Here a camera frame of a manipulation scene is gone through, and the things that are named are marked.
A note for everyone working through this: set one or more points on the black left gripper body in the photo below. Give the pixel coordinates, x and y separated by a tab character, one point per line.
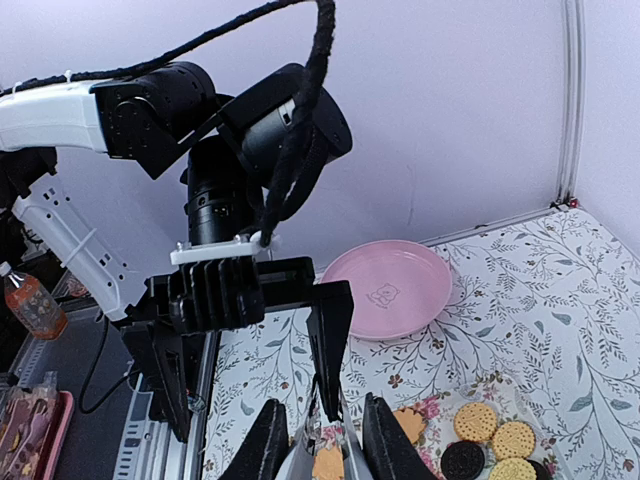
224	294

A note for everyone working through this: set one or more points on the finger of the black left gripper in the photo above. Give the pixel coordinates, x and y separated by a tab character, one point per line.
170	364
328	327

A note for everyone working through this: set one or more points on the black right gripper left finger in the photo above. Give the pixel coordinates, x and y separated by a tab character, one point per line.
264	448

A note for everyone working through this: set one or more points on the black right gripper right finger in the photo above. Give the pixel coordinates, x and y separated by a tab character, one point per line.
388	452

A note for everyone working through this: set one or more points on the flower shaped butter cookie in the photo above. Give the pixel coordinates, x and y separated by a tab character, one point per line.
328	464

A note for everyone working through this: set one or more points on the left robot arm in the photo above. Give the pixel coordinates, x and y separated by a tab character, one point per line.
254	159

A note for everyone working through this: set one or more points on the black sandwich cookie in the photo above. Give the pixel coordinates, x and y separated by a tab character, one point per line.
462	460

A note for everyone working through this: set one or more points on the pink round plate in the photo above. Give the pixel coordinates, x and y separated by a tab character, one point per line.
398	287

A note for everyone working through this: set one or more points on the yellow dotted round biscuit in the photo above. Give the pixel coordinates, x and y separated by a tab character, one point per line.
475	422

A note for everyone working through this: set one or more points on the floral rectangular tray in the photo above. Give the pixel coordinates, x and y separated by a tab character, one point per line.
426	403

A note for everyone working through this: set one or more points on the pink tray with snacks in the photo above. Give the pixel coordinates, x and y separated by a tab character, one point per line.
34	423

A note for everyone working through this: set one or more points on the orange drink bottle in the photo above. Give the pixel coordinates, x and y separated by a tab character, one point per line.
32	304

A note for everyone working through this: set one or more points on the floral patterned tablecloth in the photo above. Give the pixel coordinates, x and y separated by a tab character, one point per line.
555	299

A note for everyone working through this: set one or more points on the aluminium front rail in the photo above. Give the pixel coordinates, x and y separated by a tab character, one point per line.
110	434

